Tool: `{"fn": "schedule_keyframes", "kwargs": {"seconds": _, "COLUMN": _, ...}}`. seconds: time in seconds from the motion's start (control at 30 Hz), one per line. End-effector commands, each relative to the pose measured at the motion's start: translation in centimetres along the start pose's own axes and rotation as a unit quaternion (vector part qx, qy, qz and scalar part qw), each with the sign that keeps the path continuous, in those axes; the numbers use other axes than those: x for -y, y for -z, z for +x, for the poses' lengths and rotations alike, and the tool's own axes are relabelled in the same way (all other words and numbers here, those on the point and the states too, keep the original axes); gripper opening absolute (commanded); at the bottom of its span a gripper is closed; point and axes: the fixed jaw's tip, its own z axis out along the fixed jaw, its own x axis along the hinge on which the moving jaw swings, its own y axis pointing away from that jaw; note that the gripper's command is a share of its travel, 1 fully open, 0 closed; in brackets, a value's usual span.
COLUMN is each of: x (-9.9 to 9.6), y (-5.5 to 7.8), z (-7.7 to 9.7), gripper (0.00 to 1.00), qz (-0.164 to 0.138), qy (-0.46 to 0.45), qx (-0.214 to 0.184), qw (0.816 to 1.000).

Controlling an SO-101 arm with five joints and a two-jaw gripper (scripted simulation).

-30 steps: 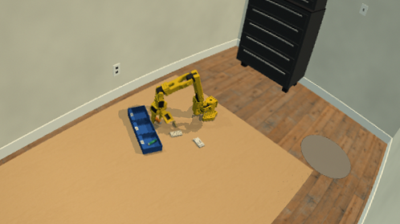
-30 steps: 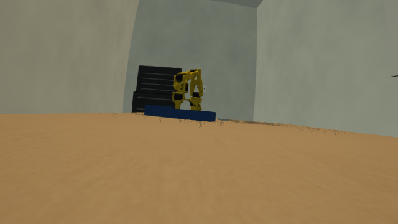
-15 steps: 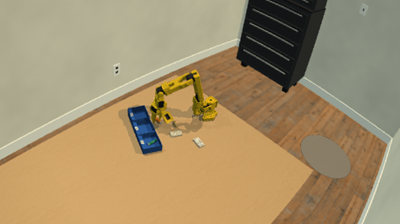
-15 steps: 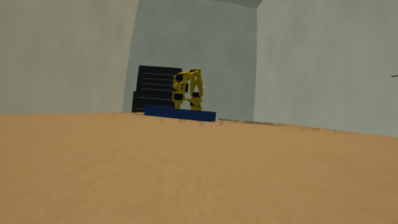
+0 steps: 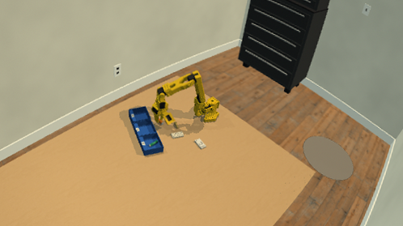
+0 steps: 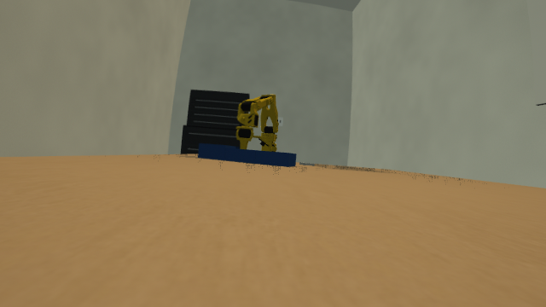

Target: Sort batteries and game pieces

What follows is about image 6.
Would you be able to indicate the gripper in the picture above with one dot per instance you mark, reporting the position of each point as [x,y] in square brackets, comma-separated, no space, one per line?
[246,135]

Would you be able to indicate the blue bin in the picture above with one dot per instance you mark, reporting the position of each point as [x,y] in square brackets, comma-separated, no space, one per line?
[232,153]

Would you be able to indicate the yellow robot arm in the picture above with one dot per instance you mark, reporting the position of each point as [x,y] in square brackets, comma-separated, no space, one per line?
[251,119]

